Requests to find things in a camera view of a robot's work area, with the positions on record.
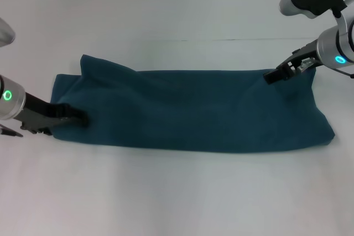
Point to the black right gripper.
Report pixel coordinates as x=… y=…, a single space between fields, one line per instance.
x=300 y=59

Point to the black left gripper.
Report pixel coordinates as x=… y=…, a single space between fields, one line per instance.
x=41 y=107

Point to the teal blue t-shirt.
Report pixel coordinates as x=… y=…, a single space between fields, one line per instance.
x=193 y=109

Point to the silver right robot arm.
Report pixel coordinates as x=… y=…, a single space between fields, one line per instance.
x=332 y=45

